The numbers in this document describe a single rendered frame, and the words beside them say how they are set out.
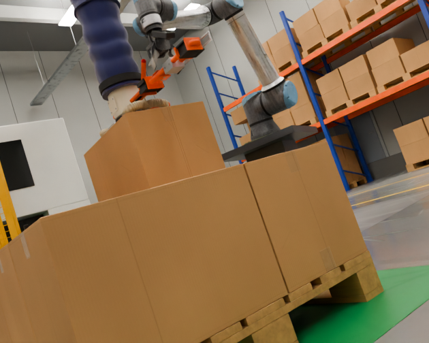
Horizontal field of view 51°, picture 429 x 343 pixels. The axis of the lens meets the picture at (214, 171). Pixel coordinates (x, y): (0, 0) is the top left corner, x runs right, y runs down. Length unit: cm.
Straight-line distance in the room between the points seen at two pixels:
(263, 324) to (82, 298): 50
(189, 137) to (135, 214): 93
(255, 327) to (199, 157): 94
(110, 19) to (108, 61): 22
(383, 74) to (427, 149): 165
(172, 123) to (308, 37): 839
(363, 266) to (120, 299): 85
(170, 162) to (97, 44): 74
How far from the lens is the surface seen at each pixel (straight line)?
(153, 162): 186
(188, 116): 202
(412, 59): 912
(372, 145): 1094
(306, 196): 146
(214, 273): 119
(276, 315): 131
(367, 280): 160
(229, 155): 259
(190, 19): 248
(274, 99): 263
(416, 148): 920
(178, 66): 187
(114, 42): 229
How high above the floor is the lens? 43
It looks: 5 degrees up
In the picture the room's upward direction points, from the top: 19 degrees counter-clockwise
